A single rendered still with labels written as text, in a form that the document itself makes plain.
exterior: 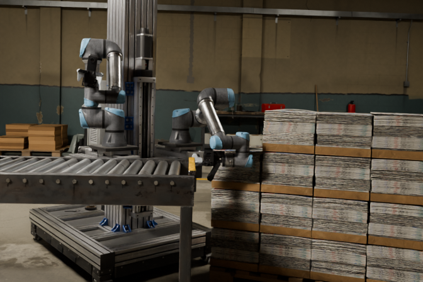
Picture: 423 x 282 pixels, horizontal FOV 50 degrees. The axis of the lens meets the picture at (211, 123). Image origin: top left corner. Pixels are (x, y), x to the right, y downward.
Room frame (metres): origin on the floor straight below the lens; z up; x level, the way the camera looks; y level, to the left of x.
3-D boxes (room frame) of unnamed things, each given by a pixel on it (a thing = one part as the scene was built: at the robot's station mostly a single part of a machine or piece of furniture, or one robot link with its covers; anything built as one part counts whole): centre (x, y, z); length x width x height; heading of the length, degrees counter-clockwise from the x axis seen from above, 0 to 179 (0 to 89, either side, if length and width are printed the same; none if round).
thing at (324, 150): (2.56, -0.76, 0.86); 0.38 x 0.29 x 0.04; 163
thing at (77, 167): (2.06, 0.62, 0.77); 0.47 x 0.05 x 0.05; 3
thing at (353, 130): (2.56, -0.76, 0.95); 0.38 x 0.29 x 0.23; 163
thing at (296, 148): (2.55, -0.45, 0.86); 0.29 x 0.16 x 0.04; 73
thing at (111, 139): (2.75, 0.59, 0.87); 0.15 x 0.15 x 0.10
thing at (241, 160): (2.45, -0.18, 0.79); 0.11 x 0.08 x 0.09; 93
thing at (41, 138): (8.31, 3.29, 0.28); 1.20 x 0.83 x 0.57; 93
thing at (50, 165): (2.05, 0.75, 0.77); 0.47 x 0.05 x 0.05; 3
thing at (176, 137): (3.06, 0.21, 0.87); 0.15 x 0.15 x 0.10
